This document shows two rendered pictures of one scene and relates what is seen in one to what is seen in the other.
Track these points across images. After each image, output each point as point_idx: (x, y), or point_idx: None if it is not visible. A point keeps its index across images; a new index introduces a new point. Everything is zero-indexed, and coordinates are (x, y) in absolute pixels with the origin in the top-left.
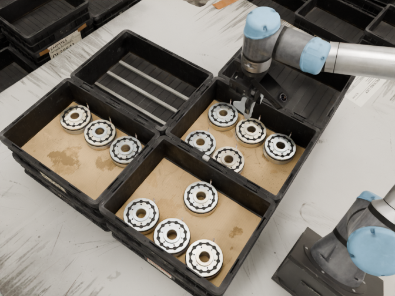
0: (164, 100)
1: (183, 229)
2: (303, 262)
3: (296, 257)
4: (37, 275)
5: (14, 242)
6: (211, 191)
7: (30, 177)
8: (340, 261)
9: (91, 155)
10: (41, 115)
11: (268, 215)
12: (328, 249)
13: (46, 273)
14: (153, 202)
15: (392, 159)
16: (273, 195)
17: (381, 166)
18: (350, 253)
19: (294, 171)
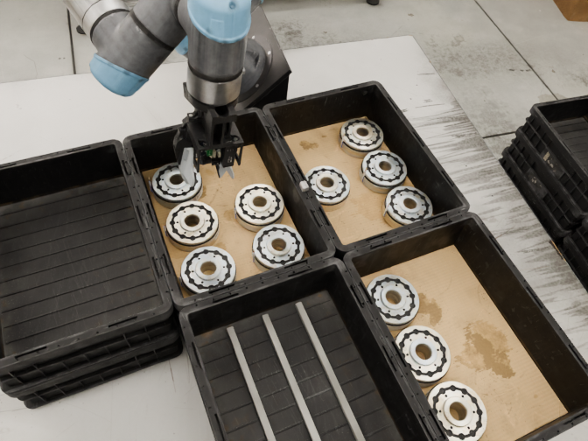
0: (275, 371)
1: (369, 164)
2: (282, 61)
3: (284, 67)
4: (531, 269)
5: (558, 324)
6: (310, 182)
7: None
8: (250, 43)
9: (443, 332)
10: (523, 438)
11: (281, 101)
12: (248, 59)
13: (520, 266)
14: (388, 207)
15: (24, 148)
16: (258, 112)
17: (49, 150)
18: None
19: None
